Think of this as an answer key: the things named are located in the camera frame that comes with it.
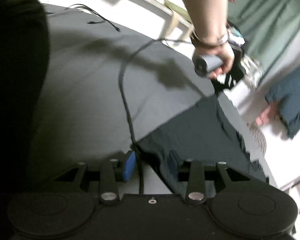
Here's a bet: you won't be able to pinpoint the black garment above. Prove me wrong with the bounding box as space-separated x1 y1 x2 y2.
135 94 269 196

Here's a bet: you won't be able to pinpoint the person's left forearm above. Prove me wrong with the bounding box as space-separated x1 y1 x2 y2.
183 0 228 46

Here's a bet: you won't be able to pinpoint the person's left hand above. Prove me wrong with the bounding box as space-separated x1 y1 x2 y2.
192 39 235 79

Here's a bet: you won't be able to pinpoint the beige tote bag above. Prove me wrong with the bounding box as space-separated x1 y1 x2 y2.
163 0 194 40

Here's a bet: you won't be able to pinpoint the round woven stool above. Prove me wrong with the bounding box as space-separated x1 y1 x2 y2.
248 124 267 155

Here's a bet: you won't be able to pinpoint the green curtain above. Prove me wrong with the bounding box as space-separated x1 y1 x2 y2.
228 0 300 78

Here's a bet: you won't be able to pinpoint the brown wrist bracelet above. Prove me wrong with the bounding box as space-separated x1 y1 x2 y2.
190 28 230 48

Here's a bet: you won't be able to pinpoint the grey wall shelf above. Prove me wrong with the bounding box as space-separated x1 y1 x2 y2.
75 0 191 40

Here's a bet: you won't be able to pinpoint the black cable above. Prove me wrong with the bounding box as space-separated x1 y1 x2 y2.
117 37 193 195

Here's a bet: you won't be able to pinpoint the thin black charger cables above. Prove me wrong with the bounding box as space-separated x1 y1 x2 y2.
63 3 121 33

